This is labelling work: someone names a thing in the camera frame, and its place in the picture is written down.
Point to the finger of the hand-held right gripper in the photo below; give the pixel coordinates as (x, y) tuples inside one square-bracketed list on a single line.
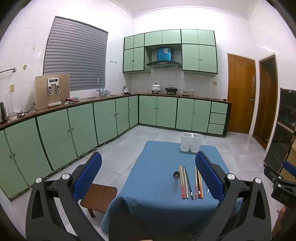
[(290, 166)]

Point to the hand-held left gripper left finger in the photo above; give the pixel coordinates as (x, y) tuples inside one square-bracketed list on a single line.
[(89, 173)]

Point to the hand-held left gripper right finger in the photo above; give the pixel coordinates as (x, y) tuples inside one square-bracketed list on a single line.
[(208, 176)]

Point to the orange-brown chopstick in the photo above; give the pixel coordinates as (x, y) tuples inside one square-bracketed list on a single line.
[(202, 187)]

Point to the dark red patterned chopstick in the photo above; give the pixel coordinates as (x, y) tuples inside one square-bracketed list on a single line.
[(198, 185)]

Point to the tan chopstick with red end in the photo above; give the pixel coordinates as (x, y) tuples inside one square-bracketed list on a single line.
[(181, 180), (183, 183), (196, 183)]

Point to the pale tan chopstick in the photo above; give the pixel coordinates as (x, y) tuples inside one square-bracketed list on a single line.
[(186, 183)]

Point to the black spoon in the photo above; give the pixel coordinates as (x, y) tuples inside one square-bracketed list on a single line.
[(176, 175)]

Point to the white two-compartment utensil holder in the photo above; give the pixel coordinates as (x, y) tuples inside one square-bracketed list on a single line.
[(186, 143)]

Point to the person's right forearm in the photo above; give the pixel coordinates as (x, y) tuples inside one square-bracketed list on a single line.
[(281, 220)]

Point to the brown wooden stool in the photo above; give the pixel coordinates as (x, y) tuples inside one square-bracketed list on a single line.
[(99, 197)]

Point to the black glass cabinet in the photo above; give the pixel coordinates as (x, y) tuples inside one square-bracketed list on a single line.
[(281, 129)]

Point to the green lower kitchen cabinets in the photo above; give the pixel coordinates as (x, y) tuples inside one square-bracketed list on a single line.
[(55, 136)]

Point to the green kitchen cabinets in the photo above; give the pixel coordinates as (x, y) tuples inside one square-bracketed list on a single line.
[(55, 136), (198, 58)]

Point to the blue tablecloth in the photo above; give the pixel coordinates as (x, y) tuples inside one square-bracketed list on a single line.
[(157, 185)]

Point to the pink cloth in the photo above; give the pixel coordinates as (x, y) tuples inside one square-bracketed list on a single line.
[(72, 100)]

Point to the blue-green bottles by sink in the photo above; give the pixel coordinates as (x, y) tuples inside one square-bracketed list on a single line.
[(105, 91)]

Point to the glass jar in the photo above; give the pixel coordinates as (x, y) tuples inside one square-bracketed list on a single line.
[(191, 92)]

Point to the metal kitchen faucet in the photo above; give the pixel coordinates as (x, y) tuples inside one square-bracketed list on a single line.
[(99, 85)]

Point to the brown wooden door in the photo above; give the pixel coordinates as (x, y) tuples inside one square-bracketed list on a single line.
[(240, 92)]

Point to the small countertop appliance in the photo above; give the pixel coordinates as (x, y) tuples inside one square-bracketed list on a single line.
[(125, 90)]

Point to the tan water purifier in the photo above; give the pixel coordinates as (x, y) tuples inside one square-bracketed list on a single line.
[(41, 95)]

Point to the black wok with lid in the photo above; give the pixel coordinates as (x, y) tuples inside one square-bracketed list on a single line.
[(171, 89)]

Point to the white cooking pot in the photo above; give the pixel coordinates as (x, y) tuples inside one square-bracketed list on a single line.
[(156, 88)]

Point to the clear plastic jug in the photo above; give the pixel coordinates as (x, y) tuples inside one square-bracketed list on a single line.
[(11, 105)]

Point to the dark electric kettle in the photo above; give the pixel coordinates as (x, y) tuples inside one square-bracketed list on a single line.
[(2, 113)]

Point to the green upper kitchen cabinets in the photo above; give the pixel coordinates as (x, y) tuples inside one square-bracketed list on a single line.
[(198, 58)]

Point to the grey window blind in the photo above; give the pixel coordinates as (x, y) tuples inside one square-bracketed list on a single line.
[(74, 55)]

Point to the range hood with blue film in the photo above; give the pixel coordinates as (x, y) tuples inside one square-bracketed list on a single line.
[(164, 55)]

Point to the brown wooden door frame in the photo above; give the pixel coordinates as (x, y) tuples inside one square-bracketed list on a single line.
[(262, 104)]

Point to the metal wall grab bar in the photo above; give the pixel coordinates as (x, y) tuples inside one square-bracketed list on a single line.
[(8, 70)]

